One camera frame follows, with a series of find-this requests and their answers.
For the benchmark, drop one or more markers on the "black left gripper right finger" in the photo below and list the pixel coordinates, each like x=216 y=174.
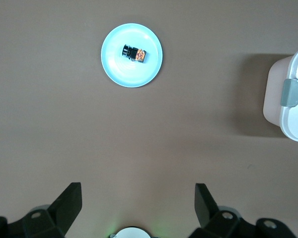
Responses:
x=213 y=223

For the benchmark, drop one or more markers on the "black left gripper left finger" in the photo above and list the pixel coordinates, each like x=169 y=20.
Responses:
x=59 y=215

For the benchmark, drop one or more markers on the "white lidded storage box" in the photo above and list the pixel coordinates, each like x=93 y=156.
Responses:
x=295 y=111

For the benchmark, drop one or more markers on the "brown table mat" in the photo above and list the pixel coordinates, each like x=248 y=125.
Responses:
x=139 y=136

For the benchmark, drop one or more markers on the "light blue round plate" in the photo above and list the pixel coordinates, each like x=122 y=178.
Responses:
x=131 y=77

